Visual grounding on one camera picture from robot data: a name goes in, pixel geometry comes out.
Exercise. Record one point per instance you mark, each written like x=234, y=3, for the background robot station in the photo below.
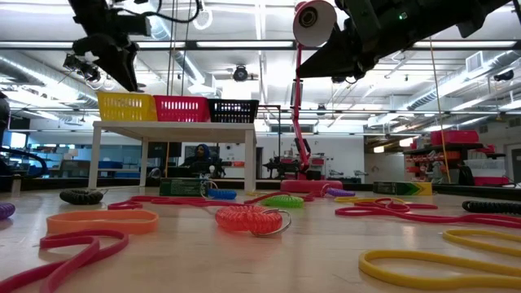
x=285, y=164

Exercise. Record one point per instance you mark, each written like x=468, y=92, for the yellow green crayon box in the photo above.
x=181, y=187
x=403, y=189

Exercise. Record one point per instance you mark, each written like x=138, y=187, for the yellow rubber band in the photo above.
x=346, y=199
x=363, y=263
x=253, y=193

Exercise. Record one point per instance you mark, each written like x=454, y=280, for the orange rubber band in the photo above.
x=102, y=228

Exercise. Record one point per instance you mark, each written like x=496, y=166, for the white storage bins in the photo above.
x=484, y=167

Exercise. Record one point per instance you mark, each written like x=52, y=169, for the dark ceiling disc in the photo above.
x=141, y=86

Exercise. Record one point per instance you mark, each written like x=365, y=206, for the ceiling air vent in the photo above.
x=474, y=62

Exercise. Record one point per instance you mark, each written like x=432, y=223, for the red plastic basket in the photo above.
x=181, y=99

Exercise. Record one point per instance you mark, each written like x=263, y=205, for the red rubber band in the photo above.
x=260, y=198
x=171, y=200
x=423, y=206
x=338, y=211
x=81, y=233
x=228, y=202
x=313, y=198

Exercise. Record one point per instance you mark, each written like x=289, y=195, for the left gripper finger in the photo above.
x=129, y=57
x=106, y=46

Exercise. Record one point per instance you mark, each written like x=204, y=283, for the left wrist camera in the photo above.
x=136, y=25

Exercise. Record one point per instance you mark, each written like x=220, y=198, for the black ceiling fixture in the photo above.
x=504, y=75

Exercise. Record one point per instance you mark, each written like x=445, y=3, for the person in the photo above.
x=201, y=156

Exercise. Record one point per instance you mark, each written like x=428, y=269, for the blue storage shelving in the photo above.
x=61, y=163

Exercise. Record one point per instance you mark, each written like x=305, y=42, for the black ceiling dome camera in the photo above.
x=240, y=74

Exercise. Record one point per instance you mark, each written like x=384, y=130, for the black plastic basket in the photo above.
x=232, y=101

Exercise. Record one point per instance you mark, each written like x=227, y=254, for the black background monitor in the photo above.
x=163, y=149

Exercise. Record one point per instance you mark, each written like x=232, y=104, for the white perforated metal riser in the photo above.
x=171, y=130

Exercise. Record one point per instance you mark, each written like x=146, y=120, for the red desk lamp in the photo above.
x=311, y=186

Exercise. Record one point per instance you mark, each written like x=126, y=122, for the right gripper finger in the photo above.
x=350, y=36
x=338, y=73

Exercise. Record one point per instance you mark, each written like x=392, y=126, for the red storage bin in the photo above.
x=454, y=137
x=490, y=181

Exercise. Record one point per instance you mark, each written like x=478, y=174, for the yellow plastic basket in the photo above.
x=126, y=95

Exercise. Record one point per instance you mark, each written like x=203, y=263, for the black storage rack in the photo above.
x=443, y=148

